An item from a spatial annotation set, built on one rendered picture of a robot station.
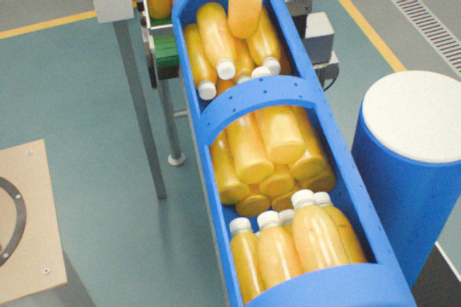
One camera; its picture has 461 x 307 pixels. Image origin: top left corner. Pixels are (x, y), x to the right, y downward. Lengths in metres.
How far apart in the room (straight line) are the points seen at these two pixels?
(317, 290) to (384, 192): 0.57
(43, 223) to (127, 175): 1.34
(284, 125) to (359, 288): 0.34
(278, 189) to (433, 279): 1.10
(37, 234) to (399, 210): 0.81
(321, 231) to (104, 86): 2.18
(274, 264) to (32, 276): 0.48
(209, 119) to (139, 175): 1.46
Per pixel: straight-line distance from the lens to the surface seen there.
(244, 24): 1.22
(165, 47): 1.64
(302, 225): 0.87
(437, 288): 2.07
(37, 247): 1.15
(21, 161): 1.29
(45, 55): 3.19
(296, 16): 1.57
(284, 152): 0.99
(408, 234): 1.44
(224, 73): 1.20
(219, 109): 1.02
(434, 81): 1.37
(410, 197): 1.30
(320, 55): 1.79
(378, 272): 0.83
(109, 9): 1.58
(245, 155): 1.00
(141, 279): 2.20
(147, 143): 2.08
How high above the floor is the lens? 1.94
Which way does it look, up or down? 51 degrees down
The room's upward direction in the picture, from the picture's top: 4 degrees counter-clockwise
